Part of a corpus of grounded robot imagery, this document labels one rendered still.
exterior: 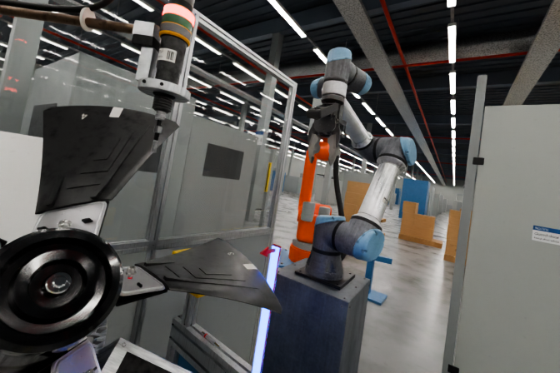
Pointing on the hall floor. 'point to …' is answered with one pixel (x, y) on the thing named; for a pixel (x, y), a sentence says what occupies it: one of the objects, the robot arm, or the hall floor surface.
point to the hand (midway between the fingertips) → (320, 160)
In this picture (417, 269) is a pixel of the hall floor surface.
